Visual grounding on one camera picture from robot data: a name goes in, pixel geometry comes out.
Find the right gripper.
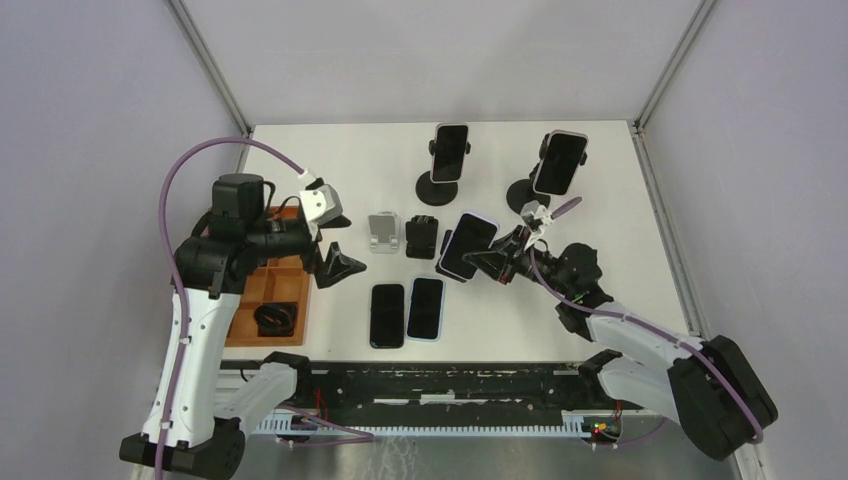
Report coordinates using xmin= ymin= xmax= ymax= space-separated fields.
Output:
xmin=464 ymin=224 xmax=573 ymax=297

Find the light blue case phone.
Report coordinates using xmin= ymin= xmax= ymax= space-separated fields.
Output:
xmin=406 ymin=278 xmax=445 ymax=341

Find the white slotted cable duct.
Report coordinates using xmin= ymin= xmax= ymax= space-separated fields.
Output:
xmin=253 ymin=411 xmax=592 ymax=440

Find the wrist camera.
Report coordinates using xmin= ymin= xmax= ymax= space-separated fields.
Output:
xmin=520 ymin=200 xmax=553 ymax=250
xmin=298 ymin=177 xmax=344 ymax=225

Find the black round base stand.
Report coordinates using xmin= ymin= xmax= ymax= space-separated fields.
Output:
xmin=415 ymin=167 xmax=461 ymax=207

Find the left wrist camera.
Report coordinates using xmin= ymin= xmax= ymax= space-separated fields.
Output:
xmin=298 ymin=177 xmax=344 ymax=225

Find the white folding phone stand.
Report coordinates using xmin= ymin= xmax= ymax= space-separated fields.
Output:
xmin=368 ymin=211 xmax=400 ymax=254

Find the black phone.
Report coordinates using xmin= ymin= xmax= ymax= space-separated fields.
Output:
xmin=369 ymin=283 xmax=405 ymax=349

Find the pink case phone on stand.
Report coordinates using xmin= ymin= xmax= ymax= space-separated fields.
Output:
xmin=428 ymin=123 xmax=470 ymax=184

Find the black coiled strap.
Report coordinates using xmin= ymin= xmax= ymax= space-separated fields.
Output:
xmin=255 ymin=303 xmax=301 ymax=339

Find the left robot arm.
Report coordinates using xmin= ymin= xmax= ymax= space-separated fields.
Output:
xmin=119 ymin=174 xmax=365 ymax=479

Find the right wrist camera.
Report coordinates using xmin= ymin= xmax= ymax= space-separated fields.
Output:
xmin=520 ymin=200 xmax=553 ymax=250

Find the clear case phone on stand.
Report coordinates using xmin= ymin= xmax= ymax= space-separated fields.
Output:
xmin=532 ymin=130 xmax=589 ymax=196

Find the black folding phone stand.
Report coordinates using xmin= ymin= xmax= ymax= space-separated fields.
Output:
xmin=405 ymin=215 xmax=439 ymax=260

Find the lilac case phone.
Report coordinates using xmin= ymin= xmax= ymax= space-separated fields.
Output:
xmin=441 ymin=211 xmax=499 ymax=281

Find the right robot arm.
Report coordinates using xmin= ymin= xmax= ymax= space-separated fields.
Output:
xmin=463 ymin=226 xmax=779 ymax=460

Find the orange wooden organizer tray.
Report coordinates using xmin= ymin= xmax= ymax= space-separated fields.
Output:
xmin=225 ymin=205 xmax=314 ymax=348

